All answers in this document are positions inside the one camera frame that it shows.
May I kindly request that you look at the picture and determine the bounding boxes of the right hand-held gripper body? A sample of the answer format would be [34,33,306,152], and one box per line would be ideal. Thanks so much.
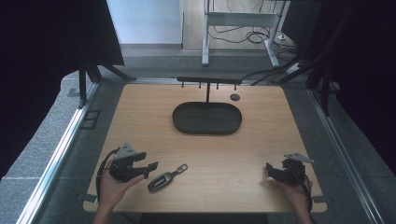
[274,152,315,188]

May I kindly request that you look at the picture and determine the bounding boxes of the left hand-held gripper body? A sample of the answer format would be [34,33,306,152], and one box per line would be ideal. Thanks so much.
[108,142,146,183]

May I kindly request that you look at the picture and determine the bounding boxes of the black silver car key fob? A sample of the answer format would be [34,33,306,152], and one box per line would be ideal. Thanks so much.
[147,163,189,193]

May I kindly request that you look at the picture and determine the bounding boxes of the person's right hand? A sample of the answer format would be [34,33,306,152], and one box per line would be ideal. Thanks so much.
[275,178,313,209]

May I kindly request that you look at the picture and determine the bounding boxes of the person's left hand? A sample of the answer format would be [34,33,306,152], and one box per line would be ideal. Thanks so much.
[98,169,146,209]

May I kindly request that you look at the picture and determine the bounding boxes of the person's dark clothing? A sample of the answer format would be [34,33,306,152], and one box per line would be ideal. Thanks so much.
[138,213,269,224]

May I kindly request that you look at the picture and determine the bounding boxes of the black key rack with tray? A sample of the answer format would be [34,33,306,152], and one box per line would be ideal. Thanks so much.
[172,76,243,135]

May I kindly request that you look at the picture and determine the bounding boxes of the black metal stand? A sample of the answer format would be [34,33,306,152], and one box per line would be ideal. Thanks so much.
[274,46,332,117]
[77,50,137,110]

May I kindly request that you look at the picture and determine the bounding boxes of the white power strip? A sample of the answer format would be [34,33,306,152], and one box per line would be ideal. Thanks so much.
[285,62,303,76]

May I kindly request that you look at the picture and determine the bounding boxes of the black curtain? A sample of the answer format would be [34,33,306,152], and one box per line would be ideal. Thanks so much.
[281,0,396,175]
[0,0,125,180]

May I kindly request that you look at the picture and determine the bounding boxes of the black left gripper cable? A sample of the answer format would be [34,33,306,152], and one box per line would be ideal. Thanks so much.
[95,148,120,202]

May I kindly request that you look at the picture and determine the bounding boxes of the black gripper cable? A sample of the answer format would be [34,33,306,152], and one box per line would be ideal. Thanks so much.
[95,148,120,202]
[290,167,314,214]

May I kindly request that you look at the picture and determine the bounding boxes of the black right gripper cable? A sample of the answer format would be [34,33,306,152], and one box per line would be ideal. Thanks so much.
[290,167,314,214]

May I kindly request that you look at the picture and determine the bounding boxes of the aluminium rail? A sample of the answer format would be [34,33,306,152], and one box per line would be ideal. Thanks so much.
[306,88,387,224]
[15,81,101,224]

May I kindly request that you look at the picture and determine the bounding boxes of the black floor cables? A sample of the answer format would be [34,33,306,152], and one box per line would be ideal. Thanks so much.
[207,0,300,87]

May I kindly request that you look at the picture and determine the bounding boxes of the white desk frame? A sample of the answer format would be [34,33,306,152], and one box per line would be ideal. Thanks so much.
[201,0,287,68]

